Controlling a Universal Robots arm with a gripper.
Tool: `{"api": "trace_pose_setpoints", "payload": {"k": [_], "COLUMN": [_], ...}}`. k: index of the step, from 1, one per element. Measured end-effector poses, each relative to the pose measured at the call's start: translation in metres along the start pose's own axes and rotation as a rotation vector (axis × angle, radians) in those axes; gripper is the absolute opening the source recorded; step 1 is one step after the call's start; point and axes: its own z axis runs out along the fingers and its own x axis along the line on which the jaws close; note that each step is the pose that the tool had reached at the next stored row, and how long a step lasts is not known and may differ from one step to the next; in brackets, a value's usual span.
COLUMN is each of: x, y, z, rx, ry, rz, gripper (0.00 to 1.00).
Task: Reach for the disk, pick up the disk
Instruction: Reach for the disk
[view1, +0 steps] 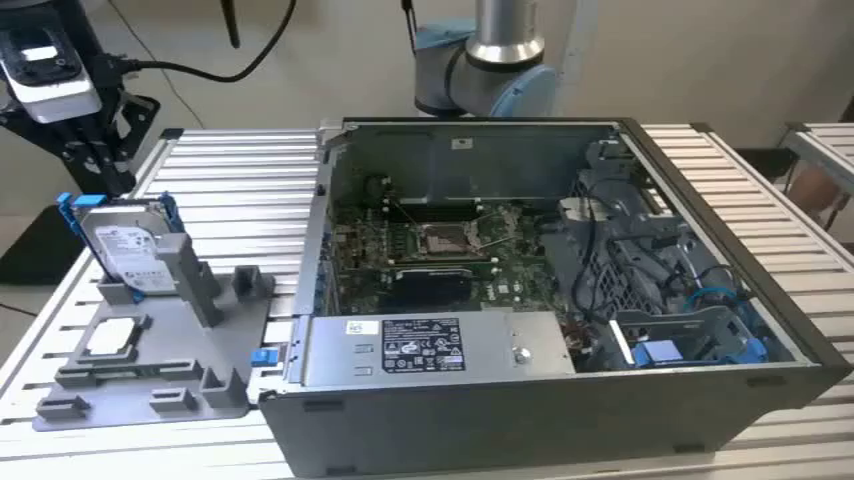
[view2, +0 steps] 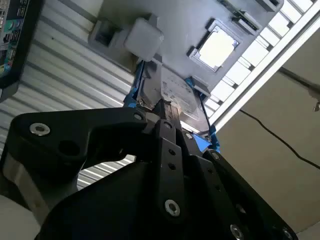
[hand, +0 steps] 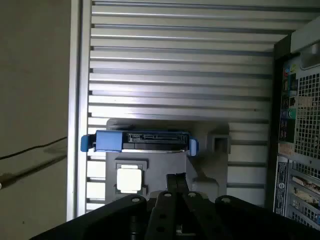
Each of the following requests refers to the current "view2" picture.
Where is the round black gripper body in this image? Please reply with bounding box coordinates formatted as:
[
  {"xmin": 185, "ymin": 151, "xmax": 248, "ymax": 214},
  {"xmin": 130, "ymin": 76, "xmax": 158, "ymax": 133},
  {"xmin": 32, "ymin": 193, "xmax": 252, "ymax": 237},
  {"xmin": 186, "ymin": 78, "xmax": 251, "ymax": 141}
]
[{"xmin": 37, "ymin": 161, "xmax": 227, "ymax": 240}]

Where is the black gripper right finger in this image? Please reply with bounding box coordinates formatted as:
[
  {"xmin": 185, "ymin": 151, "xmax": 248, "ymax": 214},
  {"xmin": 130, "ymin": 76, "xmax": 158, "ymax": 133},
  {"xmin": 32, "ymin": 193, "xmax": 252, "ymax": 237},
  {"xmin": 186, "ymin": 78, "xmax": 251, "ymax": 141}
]
[{"xmin": 163, "ymin": 99, "xmax": 299, "ymax": 240}]

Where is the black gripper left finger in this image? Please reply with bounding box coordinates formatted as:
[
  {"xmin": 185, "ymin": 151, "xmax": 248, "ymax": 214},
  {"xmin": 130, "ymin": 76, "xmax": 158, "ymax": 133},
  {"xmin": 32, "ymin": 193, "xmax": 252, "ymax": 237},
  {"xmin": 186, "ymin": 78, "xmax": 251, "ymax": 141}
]
[{"xmin": 3, "ymin": 99, "xmax": 187, "ymax": 220}]

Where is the hard disk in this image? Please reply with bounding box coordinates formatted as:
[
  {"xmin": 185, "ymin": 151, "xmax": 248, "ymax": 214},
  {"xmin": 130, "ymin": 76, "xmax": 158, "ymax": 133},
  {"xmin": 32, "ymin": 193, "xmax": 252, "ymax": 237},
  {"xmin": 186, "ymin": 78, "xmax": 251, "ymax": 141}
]
[{"xmin": 123, "ymin": 59, "xmax": 222, "ymax": 155}]

